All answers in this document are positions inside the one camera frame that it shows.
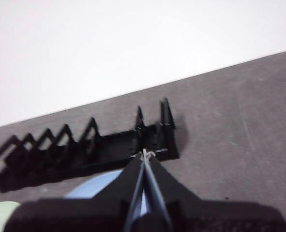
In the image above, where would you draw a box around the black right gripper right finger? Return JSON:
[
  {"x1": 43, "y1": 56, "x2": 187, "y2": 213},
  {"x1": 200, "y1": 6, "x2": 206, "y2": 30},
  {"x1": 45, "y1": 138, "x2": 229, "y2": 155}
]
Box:
[{"x1": 145, "y1": 156, "x2": 286, "y2": 232}]

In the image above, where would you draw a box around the blue round plate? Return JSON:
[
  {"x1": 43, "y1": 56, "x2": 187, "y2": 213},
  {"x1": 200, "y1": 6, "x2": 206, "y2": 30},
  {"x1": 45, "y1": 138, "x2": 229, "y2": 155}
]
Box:
[{"x1": 64, "y1": 170, "x2": 153, "y2": 216}]

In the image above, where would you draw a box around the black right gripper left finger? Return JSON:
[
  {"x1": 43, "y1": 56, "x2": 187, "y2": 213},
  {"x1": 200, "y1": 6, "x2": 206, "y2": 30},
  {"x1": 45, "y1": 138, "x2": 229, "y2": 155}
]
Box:
[{"x1": 4, "y1": 156, "x2": 144, "y2": 232}]

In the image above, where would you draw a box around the black plate rack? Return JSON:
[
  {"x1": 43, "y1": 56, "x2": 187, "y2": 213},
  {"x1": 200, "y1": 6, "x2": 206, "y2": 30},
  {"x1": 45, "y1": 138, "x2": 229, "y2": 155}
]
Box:
[{"x1": 0, "y1": 96, "x2": 181, "y2": 194}]

